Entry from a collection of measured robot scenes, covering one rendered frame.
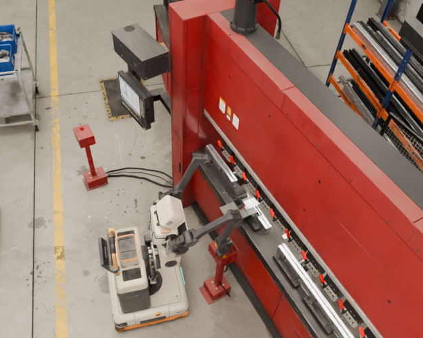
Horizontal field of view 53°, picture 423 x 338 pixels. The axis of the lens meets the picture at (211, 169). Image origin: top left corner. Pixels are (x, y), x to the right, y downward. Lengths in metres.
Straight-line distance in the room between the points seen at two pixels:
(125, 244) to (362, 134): 2.00
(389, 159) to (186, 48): 1.72
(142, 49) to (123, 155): 2.09
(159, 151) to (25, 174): 1.57
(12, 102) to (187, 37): 3.11
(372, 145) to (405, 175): 0.24
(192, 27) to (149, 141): 2.49
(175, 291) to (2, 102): 3.28
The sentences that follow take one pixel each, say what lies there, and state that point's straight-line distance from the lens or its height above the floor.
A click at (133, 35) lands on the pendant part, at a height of 1.95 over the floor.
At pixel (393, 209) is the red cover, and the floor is 2.27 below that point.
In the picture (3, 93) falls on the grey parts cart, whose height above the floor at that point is 0.33.
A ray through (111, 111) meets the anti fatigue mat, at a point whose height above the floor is 0.02.
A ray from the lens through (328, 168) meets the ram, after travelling 2.53.
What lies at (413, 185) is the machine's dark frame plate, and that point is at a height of 2.30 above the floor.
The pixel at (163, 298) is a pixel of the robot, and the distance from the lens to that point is 3.97.
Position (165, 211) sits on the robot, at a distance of 3.11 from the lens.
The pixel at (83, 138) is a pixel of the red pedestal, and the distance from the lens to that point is 4.48.
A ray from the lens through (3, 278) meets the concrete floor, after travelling 4.69.
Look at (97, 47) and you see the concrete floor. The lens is 7.19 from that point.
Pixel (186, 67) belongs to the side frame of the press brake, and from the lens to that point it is 3.45.
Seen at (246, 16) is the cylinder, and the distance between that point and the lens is 3.05.
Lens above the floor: 3.90
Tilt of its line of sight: 49 degrees down
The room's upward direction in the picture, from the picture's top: 5 degrees clockwise
